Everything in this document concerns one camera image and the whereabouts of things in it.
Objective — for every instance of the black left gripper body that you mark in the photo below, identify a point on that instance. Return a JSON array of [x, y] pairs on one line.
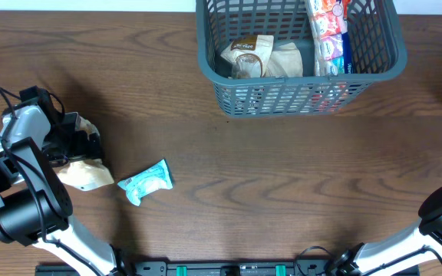
[[62, 141]]

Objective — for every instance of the tan snack bag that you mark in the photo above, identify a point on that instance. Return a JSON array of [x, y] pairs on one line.
[[89, 174]]

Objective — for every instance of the teal snack packet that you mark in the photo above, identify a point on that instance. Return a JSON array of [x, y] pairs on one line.
[[146, 182]]

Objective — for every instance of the brown snack bag with barcode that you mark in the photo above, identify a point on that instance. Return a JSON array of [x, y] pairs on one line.
[[249, 55]]

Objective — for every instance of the beige brown snack bag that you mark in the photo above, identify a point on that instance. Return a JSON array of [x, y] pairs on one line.
[[285, 61]]

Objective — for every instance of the multicolour tissue pack strip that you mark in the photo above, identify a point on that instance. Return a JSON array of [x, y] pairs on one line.
[[330, 34]]

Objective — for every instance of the orange spaghetti packet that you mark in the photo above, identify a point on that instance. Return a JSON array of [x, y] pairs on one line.
[[315, 57]]

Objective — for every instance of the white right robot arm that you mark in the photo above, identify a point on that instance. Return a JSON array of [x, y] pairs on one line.
[[412, 246]]

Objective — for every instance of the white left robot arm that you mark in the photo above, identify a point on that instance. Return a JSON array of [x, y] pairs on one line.
[[35, 208]]

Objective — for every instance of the grey plastic shopping basket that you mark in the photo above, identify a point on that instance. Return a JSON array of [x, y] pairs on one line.
[[377, 53]]

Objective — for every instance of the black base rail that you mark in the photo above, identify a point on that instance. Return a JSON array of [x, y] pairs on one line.
[[310, 266]]

